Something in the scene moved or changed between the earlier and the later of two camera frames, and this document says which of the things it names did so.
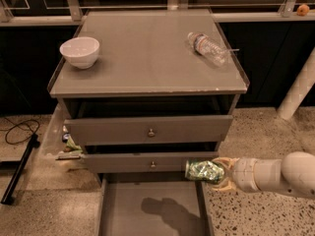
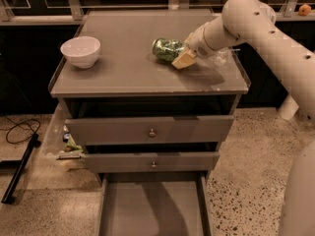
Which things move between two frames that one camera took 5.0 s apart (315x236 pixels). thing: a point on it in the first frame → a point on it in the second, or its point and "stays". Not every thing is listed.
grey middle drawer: (143, 162) stays
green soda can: (211, 171) → (166, 50)
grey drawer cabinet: (144, 91) stays
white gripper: (244, 174) → (198, 44)
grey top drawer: (150, 130) stays
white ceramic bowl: (81, 52) stays
